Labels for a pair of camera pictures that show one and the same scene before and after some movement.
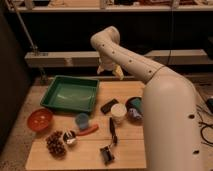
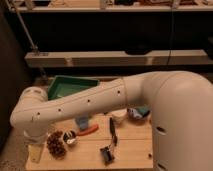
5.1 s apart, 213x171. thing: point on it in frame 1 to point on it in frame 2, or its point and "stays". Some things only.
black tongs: [114, 135] stays
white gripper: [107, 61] to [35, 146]
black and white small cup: [69, 138] stays
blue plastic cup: [82, 121] stays
